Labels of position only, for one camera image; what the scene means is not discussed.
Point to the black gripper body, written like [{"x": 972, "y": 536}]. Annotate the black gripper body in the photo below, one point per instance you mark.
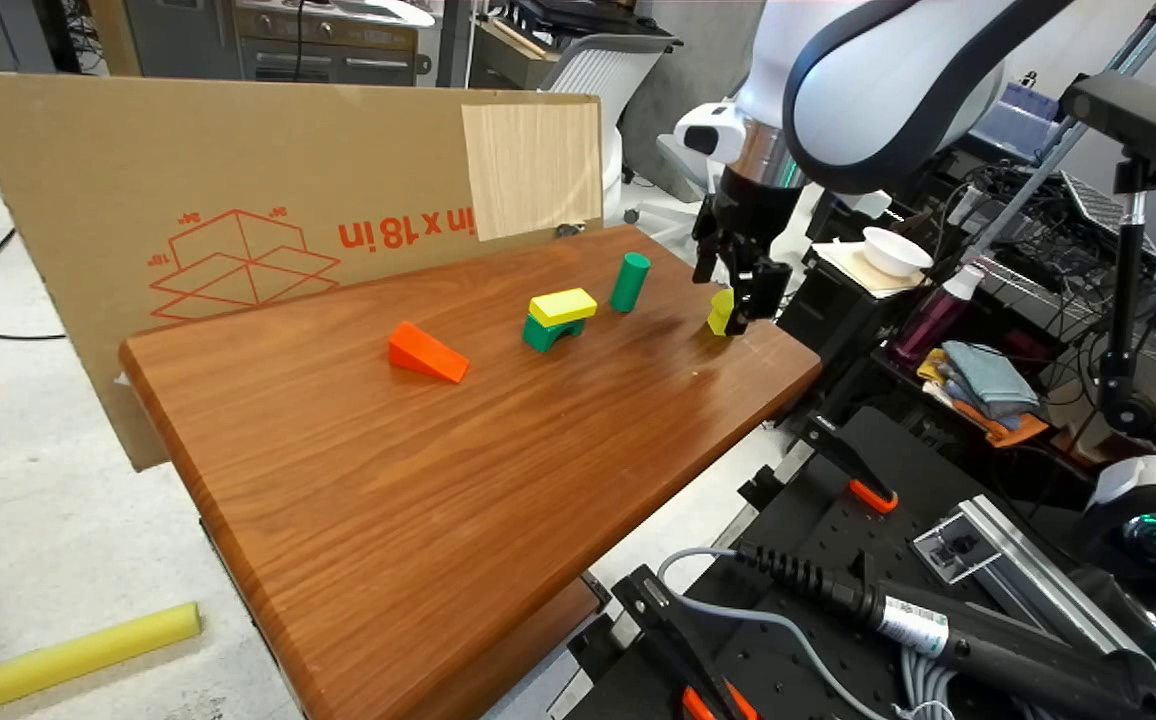
[{"x": 742, "y": 222}]

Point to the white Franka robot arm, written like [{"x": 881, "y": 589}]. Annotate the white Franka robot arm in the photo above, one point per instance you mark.
[{"x": 897, "y": 80}]

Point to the yellow cube block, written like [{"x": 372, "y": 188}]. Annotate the yellow cube block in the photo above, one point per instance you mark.
[{"x": 717, "y": 326}]

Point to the green cylinder block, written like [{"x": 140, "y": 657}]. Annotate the green cylinder block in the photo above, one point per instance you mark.
[{"x": 631, "y": 280}]

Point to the yellow rectangular block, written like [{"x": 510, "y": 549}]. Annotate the yellow rectangular block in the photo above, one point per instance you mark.
[{"x": 562, "y": 305}]

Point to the green arch block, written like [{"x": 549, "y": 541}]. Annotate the green arch block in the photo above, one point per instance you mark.
[{"x": 541, "y": 338}]

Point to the orange wedge block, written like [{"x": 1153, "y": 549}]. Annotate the orange wedge block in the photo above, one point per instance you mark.
[{"x": 424, "y": 353}]

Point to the white bowl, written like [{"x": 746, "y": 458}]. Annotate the white bowl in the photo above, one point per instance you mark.
[{"x": 897, "y": 248}]

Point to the purple bottle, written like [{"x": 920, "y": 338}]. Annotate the purple bottle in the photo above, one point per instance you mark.
[{"x": 932, "y": 321}]

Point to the light plywood panel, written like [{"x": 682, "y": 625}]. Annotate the light plywood panel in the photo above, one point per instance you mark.
[{"x": 528, "y": 164}]

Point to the pale grey chair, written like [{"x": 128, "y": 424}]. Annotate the pale grey chair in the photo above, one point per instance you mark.
[{"x": 608, "y": 66}]

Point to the blue folded cloth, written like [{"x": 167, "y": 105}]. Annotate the blue folded cloth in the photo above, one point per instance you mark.
[{"x": 991, "y": 377}]

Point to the brown cardboard sheet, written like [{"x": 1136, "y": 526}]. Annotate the brown cardboard sheet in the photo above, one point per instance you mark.
[{"x": 200, "y": 175}]

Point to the yellow foam tube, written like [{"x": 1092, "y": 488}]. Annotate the yellow foam tube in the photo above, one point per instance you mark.
[{"x": 71, "y": 657}]

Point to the black camera stand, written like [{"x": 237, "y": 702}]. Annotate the black camera stand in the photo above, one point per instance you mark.
[{"x": 1122, "y": 305}]

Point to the aluminium rail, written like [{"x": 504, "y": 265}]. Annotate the aluminium rail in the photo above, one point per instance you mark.
[{"x": 1071, "y": 574}]

